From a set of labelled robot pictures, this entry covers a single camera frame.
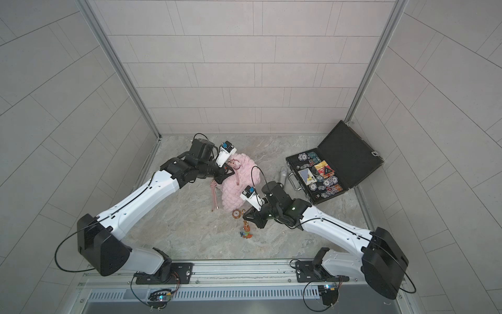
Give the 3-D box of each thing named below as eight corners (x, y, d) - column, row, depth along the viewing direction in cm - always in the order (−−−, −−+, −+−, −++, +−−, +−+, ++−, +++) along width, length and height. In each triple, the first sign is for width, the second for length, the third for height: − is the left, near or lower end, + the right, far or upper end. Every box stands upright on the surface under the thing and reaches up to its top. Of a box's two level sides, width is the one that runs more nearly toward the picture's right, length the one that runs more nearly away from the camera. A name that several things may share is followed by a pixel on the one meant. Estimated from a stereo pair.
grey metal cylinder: (279, 186, 95) (279, 183, 93) (279, 169, 102) (280, 166, 100) (286, 187, 95) (287, 184, 93) (286, 169, 102) (287, 166, 100)
